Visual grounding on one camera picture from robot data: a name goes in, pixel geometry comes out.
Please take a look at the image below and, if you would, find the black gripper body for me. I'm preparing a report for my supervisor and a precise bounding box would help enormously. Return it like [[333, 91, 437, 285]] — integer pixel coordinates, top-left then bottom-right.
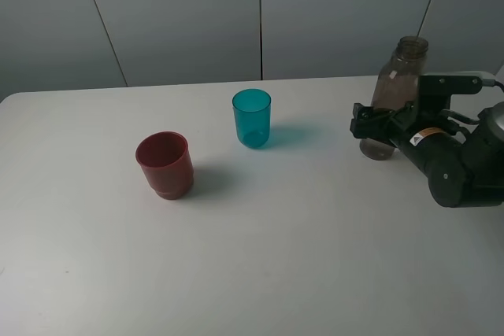
[[386, 102, 453, 155]]

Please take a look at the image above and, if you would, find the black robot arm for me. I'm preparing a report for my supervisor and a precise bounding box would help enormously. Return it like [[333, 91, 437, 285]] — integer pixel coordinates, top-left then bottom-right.
[[350, 103, 503, 208]]

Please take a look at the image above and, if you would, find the teal transparent plastic cup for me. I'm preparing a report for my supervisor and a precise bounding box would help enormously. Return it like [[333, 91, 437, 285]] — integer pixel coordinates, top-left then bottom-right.
[[232, 88, 272, 149]]

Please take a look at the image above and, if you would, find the red plastic cup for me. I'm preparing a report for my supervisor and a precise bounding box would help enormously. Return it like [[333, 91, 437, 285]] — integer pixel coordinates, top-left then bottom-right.
[[135, 131, 194, 200]]

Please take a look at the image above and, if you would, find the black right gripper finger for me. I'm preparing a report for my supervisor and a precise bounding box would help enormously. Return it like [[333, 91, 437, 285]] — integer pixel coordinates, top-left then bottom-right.
[[352, 103, 395, 120]]

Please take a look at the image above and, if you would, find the smoky transparent plastic bottle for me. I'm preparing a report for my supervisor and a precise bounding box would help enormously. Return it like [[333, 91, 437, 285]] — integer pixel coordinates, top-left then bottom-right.
[[358, 35, 430, 161]]

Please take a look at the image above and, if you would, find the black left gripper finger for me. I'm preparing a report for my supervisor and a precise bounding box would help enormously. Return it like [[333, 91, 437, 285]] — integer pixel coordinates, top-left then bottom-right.
[[350, 117, 391, 143]]

